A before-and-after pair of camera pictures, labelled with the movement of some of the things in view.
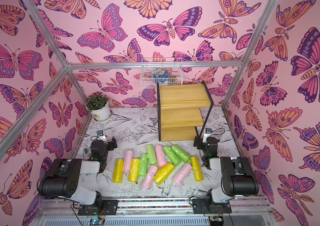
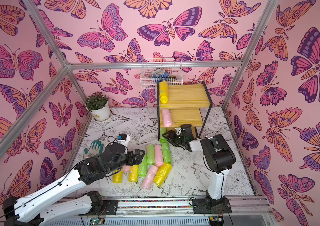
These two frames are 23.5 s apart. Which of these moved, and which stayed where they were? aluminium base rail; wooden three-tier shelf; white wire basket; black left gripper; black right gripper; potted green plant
Moved: black right gripper; black left gripper
Stayed: aluminium base rail; white wire basket; potted green plant; wooden three-tier shelf
